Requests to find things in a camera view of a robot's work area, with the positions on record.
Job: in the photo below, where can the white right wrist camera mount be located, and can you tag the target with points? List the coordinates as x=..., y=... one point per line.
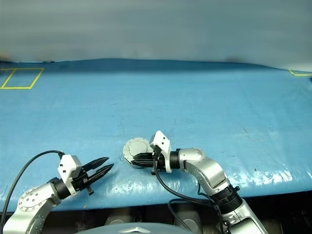
x=163, y=146

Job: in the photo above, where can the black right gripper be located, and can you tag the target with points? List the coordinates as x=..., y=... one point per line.
x=158, y=163

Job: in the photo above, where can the yellow tape square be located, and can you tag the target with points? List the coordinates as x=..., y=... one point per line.
x=34, y=81

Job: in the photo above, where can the blue table cover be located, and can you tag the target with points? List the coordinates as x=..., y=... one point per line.
x=73, y=122

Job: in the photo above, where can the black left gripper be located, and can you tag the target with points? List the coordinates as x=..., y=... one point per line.
x=81, y=181

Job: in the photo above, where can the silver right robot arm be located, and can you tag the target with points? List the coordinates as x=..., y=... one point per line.
x=209, y=170

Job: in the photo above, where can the silver robot torso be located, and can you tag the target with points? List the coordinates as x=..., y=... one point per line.
x=134, y=229

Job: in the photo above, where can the yellow tape corner mark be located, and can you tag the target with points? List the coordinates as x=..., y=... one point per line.
x=295, y=72

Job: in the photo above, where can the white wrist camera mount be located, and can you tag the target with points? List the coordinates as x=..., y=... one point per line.
x=163, y=146
x=69, y=168

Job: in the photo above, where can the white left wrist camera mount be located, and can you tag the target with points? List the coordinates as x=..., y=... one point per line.
x=69, y=168

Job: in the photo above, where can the round grey finned motor lid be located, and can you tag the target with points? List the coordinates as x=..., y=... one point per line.
x=137, y=147

